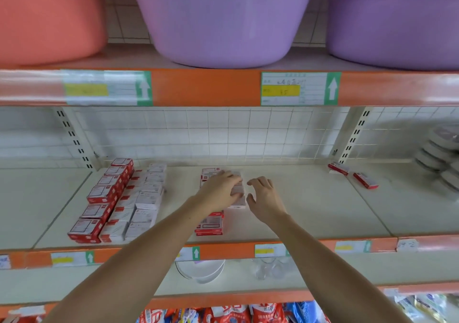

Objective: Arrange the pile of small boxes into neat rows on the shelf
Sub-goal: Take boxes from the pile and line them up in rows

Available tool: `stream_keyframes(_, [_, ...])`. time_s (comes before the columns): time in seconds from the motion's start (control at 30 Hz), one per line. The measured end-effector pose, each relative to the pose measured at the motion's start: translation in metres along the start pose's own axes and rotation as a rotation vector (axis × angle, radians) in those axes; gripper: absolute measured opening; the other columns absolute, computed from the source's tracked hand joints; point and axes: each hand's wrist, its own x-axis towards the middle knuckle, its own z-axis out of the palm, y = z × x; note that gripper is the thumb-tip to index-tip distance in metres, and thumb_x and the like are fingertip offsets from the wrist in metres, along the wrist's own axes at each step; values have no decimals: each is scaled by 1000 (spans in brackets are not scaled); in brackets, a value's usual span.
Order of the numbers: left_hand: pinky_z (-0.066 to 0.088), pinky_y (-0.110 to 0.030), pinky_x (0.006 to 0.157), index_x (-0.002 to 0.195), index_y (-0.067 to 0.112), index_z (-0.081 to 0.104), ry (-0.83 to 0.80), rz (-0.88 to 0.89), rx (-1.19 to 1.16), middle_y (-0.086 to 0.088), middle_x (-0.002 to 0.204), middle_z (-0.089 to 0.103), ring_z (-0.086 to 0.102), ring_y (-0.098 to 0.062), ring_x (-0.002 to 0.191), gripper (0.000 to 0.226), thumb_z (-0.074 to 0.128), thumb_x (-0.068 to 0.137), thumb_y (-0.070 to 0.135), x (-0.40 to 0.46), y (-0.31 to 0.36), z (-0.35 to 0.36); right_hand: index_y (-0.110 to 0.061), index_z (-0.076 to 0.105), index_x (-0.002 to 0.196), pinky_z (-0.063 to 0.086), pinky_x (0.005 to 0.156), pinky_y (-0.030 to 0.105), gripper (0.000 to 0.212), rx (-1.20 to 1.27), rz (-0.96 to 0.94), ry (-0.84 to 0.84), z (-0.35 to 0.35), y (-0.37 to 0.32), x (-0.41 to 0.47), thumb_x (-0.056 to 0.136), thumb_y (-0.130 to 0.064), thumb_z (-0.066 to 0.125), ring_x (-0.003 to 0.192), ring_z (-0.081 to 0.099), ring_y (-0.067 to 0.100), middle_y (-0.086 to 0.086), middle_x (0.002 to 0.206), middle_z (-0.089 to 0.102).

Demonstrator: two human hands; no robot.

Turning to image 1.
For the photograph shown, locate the purple plastic basin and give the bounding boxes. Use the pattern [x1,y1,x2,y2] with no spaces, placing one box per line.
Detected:
[320,0,459,71]
[125,0,322,69]

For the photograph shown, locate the stacks of wrapped containers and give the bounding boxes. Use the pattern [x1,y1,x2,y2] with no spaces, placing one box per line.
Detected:
[414,122,459,198]

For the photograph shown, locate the pile of small colourful packets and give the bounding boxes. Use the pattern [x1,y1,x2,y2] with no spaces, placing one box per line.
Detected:
[136,303,288,323]

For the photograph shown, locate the white handwritten label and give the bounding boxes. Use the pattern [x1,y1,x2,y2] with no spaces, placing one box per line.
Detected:
[396,238,420,253]

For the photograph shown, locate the person's left hand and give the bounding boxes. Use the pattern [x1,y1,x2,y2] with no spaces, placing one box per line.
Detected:
[194,170,245,216]

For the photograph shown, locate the large label with green arrow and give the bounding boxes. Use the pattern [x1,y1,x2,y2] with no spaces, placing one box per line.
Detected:
[260,71,341,107]
[62,70,153,106]

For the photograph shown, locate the white shelf with orange edges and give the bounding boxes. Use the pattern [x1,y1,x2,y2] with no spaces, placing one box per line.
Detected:
[0,43,459,323]

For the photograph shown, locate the person's left forearm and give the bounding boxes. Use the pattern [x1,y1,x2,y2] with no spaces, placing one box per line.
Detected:
[43,201,216,323]

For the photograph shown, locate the white perforated shelf upright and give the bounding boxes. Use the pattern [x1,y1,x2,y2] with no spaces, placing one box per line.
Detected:
[56,109,98,171]
[337,107,374,166]

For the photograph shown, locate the orange plastic basin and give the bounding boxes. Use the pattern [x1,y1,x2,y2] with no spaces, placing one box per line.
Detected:
[0,0,109,68]

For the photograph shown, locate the person's right hand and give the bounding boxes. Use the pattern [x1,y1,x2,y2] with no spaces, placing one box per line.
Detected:
[246,176,289,225]

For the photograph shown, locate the person's right forearm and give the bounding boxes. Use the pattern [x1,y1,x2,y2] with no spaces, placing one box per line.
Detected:
[269,215,413,323]

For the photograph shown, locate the cluster of clear glasses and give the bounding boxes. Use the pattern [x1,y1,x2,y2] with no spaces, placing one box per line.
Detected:
[251,256,298,280]

